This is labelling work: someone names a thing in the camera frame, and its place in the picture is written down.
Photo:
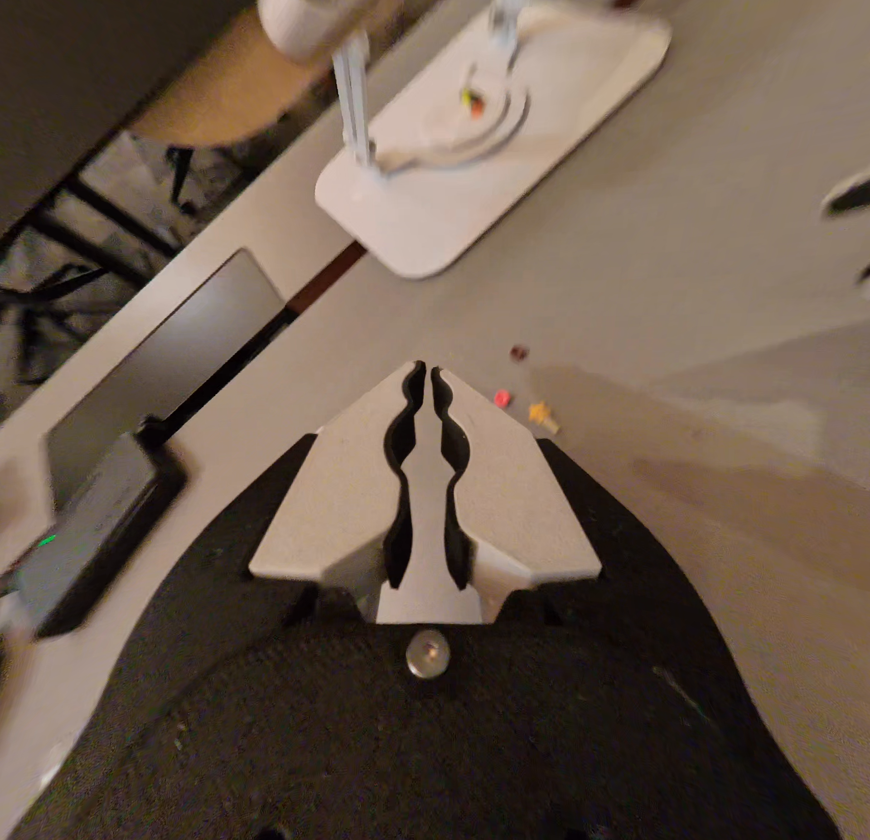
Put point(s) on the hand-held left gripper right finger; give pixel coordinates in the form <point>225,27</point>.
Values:
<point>523,513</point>

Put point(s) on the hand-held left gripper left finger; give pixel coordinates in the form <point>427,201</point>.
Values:
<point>333,507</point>

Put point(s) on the small yellow brick piece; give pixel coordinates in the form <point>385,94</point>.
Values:
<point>544,415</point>

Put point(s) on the black power bank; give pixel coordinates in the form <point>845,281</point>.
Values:
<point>95,534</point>

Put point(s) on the white laptop stand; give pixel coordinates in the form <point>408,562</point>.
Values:
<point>435,214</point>

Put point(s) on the yellow black orange brick piece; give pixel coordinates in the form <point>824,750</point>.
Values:
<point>472,100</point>

